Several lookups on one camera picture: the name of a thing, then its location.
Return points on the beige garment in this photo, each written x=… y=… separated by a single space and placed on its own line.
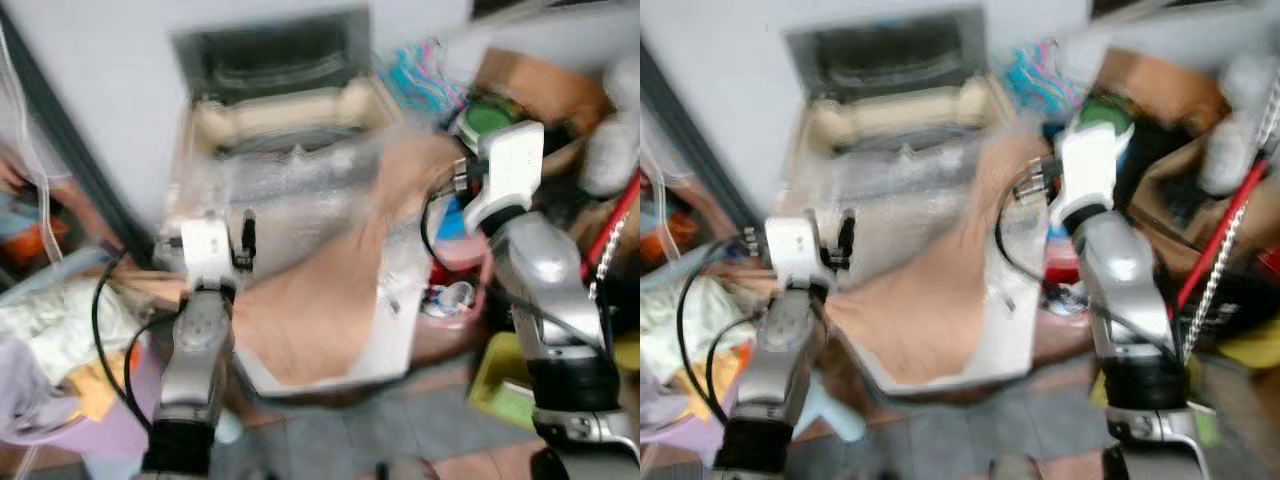
x=920 y=310
x=320 y=300

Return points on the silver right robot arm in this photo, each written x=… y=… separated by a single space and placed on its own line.
x=1120 y=270
x=545 y=270

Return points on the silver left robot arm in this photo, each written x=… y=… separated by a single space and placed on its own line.
x=775 y=360
x=195 y=350

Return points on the colourful plastic clothes hangers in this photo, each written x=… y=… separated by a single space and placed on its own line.
x=425 y=70
x=1040 y=75

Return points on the clear plastic sheet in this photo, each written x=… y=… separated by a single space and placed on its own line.
x=900 y=190
x=300 y=190

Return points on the pink plastic basin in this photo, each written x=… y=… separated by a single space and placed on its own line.
x=1065 y=270
x=460 y=255

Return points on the brown cardboard box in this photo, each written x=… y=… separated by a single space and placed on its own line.
x=540 y=85
x=1160 y=90

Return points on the white plastic bottle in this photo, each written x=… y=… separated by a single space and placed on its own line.
x=1235 y=140
x=615 y=140

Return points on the light blue plastic stool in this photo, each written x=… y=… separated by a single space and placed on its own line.
x=835 y=410
x=228 y=425

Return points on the pale green white cloth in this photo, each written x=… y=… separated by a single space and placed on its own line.
x=680 y=320
x=55 y=325

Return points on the orange cloth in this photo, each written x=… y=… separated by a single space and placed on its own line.
x=92 y=388
x=700 y=385

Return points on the yellow-green plastic basin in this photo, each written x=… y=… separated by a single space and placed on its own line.
x=500 y=385
x=1255 y=352

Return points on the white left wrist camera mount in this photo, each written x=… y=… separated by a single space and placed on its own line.
x=795 y=250
x=207 y=250

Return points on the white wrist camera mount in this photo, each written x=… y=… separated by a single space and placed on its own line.
x=1090 y=165
x=207 y=250
x=512 y=165
x=795 y=250

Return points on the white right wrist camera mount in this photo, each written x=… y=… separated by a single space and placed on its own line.
x=1090 y=165
x=512 y=165

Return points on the dark door frame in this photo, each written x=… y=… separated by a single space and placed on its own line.
x=60 y=145
x=700 y=150

